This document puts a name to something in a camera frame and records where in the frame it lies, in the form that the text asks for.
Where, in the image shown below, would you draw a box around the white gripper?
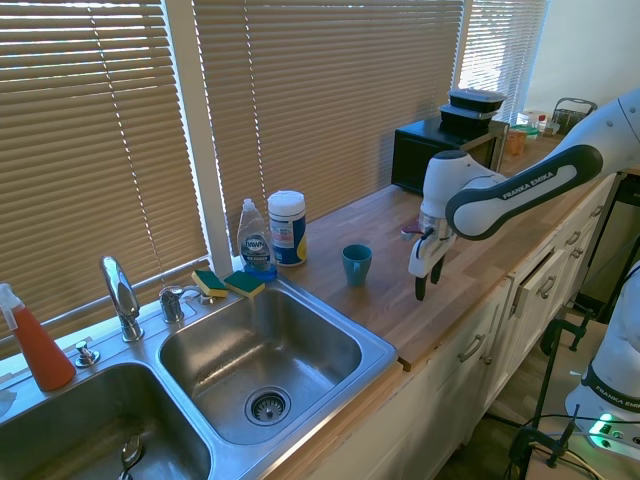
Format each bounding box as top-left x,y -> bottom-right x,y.
407,233 -> 458,302

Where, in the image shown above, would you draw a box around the yellow green sponge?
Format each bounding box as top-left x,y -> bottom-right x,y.
223,270 -> 267,302
191,269 -> 230,300

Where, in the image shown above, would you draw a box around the teal ceramic mug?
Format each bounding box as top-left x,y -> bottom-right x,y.
341,244 -> 374,288

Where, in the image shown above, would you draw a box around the orange spray bottle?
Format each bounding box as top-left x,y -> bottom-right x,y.
0,282 -> 78,393

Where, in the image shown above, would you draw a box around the orange plastic container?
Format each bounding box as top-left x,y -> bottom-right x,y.
505,126 -> 531,157

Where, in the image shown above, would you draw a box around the wide tan window blind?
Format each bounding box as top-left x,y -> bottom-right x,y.
192,0 -> 467,242

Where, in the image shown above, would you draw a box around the disinfecting wipes canister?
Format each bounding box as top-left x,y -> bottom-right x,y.
267,189 -> 309,269

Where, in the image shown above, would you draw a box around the narrow white window blind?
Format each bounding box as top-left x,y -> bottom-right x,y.
456,0 -> 549,124

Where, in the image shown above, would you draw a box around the clear dish soap bottle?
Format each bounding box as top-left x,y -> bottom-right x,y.
236,198 -> 278,282

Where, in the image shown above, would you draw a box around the chrome sink faucet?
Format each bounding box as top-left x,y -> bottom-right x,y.
98,255 -> 146,344

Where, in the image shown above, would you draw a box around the black table clamp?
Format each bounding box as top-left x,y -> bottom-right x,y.
508,403 -> 582,470
529,308 -> 594,426

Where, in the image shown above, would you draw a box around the black kitchen appliance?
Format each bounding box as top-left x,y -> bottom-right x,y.
591,171 -> 640,322

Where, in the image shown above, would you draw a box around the black plastic food container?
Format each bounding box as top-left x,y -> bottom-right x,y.
447,87 -> 508,113
438,104 -> 497,135

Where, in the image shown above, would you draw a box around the chrome sink sprayer knob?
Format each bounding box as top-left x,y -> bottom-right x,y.
74,340 -> 102,369

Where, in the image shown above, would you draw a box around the white window frame post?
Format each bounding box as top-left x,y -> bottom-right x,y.
163,0 -> 234,274

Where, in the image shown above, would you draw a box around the metal drain strainer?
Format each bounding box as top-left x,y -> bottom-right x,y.
244,385 -> 292,428

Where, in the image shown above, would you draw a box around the black microwave oven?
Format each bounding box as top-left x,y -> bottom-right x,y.
391,117 -> 511,197

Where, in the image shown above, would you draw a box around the black wire basket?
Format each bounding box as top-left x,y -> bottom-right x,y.
551,97 -> 599,137

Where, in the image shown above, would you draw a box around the clear lidded container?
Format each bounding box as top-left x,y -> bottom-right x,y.
516,108 -> 550,134

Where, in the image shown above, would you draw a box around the stainless steel double sink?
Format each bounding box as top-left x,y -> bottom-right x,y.
0,276 -> 400,480

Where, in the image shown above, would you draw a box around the white kitchen cabinets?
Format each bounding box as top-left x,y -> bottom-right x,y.
298,174 -> 622,480

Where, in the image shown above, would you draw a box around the chrome soap dispenser pump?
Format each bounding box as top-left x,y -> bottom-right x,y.
158,285 -> 202,324

